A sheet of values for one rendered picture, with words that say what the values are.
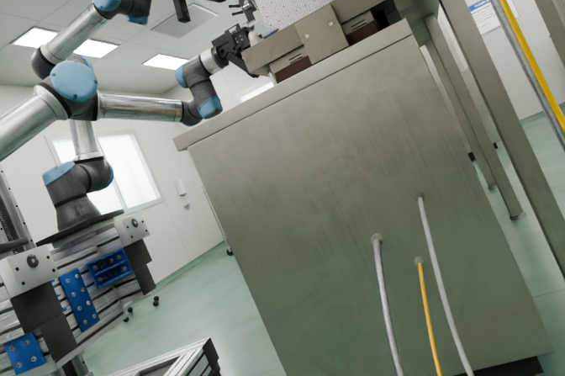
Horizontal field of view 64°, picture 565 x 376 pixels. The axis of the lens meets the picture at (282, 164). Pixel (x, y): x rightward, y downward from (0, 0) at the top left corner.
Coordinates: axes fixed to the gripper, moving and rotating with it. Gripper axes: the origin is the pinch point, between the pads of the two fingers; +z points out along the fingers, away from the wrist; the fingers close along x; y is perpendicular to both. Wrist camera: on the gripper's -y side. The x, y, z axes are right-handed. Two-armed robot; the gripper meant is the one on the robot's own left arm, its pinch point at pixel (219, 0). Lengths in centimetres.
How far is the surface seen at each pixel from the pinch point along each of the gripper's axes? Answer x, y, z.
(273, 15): -7.1, -1.7, 22.3
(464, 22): 6, 9, 75
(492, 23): 550, 105, 120
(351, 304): -34, -67, 69
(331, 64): -33, -12, 49
